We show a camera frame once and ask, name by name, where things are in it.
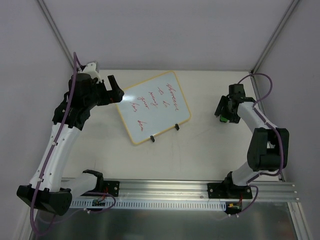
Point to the white slotted cable duct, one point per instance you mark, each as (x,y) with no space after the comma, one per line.
(132,204)

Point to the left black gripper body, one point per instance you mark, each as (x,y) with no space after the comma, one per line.
(105,93)

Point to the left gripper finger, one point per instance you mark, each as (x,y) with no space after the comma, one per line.
(113,83)
(116,96)

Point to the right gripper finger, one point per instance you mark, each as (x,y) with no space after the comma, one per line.
(220,107)
(232,109)

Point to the left aluminium frame post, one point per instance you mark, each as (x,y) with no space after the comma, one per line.
(44,9)

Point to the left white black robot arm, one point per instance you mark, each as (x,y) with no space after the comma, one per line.
(45,190)

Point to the aluminium mounting rail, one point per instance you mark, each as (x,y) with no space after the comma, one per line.
(196,190)

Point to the green whiteboard eraser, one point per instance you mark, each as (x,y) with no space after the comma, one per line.
(223,119)

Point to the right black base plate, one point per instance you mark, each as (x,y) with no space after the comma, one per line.
(224,191)

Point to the gold framed whiteboard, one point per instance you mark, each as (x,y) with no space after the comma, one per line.
(153,106)

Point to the aluminium frame post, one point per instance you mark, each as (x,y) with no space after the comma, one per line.
(277,61)
(44,9)

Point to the right aluminium frame post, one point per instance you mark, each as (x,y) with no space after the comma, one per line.
(277,61)

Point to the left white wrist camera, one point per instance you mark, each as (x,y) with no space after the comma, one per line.
(92,68)

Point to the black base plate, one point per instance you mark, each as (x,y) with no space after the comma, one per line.
(111,187)
(224,191)

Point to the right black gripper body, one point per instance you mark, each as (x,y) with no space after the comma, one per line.
(227,110)

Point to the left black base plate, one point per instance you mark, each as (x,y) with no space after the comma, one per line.
(111,187)

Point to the right black stand foot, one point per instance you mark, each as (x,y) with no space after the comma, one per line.
(176,126)

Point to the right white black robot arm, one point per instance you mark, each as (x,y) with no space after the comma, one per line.
(267,154)

